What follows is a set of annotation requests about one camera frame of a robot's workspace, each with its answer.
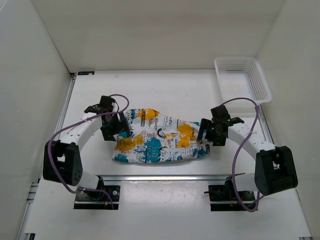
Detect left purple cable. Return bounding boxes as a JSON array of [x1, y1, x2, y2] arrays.
[[48, 93, 130, 210]]

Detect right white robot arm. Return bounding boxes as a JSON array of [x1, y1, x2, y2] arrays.
[[197, 105, 298, 200]]

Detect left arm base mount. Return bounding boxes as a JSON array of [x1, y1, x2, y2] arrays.
[[73, 182, 121, 211]]

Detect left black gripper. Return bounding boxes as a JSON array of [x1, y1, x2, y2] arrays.
[[100, 111, 130, 142]]

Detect black corner label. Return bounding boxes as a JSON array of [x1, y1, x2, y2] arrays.
[[77, 71, 95, 76]]

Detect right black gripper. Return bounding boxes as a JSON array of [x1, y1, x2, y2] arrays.
[[197, 118, 227, 147]]

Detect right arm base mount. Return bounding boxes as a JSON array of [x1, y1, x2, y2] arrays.
[[204, 177, 257, 212]]

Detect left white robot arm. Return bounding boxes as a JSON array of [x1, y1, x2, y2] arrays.
[[42, 94, 130, 201]]

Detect patterned white shorts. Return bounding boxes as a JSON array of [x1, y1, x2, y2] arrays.
[[112, 108, 210, 164]]

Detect white plastic basket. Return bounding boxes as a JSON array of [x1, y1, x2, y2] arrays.
[[214, 56, 272, 117]]

